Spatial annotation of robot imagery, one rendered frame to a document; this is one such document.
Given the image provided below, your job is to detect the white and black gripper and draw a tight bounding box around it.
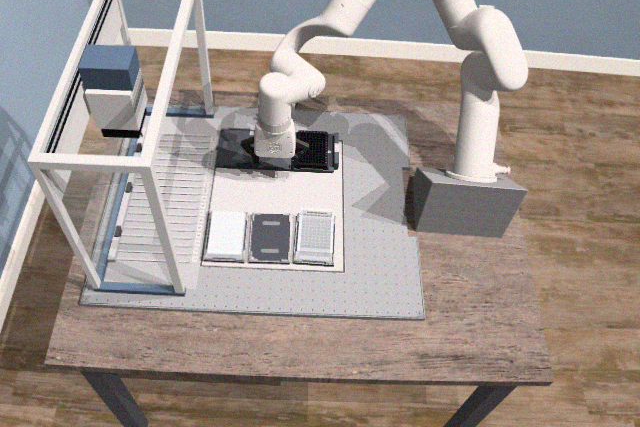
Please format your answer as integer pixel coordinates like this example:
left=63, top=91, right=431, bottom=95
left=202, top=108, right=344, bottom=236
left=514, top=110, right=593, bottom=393
left=241, top=118, right=309, bottom=170

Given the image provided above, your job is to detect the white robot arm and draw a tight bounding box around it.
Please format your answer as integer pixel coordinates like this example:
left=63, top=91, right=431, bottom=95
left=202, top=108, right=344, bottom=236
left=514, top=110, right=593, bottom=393
left=253, top=0, right=528, bottom=183

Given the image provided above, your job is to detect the black well plate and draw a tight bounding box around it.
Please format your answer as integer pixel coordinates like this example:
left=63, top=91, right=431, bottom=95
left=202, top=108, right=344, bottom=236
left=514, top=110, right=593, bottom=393
left=296, top=130, right=328, bottom=170

